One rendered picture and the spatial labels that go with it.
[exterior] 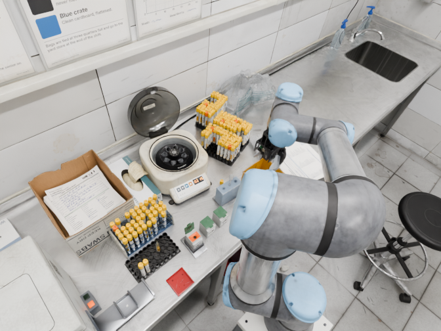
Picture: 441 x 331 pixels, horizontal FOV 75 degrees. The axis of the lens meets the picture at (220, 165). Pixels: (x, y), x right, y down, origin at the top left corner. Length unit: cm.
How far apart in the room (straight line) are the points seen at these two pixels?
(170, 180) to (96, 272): 40
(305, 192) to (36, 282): 63
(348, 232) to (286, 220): 9
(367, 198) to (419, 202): 142
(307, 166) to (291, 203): 96
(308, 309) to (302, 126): 46
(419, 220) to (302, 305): 113
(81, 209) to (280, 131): 76
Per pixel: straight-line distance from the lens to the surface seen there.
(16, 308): 82
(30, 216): 129
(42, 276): 82
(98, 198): 117
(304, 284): 83
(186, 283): 105
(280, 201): 43
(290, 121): 79
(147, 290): 102
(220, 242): 111
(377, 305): 227
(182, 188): 116
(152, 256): 107
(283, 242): 45
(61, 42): 103
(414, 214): 183
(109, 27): 107
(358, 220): 45
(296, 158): 140
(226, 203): 118
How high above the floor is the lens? 189
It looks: 51 degrees down
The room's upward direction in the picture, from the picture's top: 8 degrees clockwise
